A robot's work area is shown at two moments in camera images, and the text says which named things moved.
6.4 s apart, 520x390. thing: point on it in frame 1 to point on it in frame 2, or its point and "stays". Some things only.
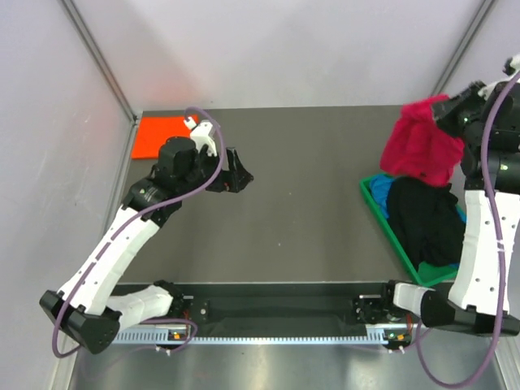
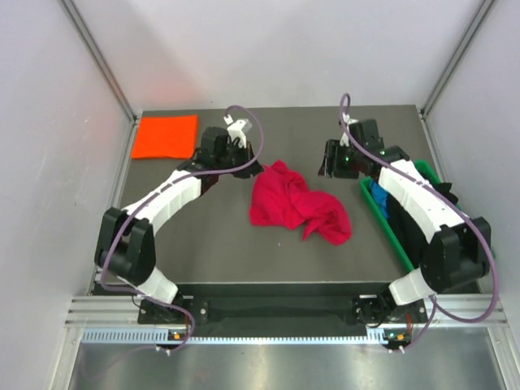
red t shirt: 417,146 to 281,199
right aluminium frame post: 467,37 stays
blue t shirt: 379,189 stays
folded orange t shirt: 153,131 stays
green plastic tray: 425,274 stays
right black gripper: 442,110 to 334,149
